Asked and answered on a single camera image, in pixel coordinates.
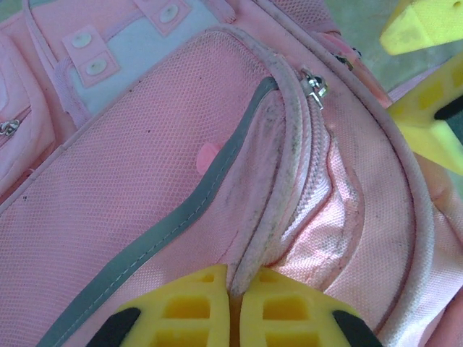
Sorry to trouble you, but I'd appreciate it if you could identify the pink school backpack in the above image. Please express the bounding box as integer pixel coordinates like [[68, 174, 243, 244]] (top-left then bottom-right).
[[0, 0, 463, 347]]

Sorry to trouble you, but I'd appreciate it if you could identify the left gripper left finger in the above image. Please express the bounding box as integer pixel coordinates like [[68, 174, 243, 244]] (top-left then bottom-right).
[[85, 263, 232, 347]]

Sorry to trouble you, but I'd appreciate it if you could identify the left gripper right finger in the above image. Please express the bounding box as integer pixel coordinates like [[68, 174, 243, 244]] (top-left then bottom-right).
[[240, 269, 384, 347]]

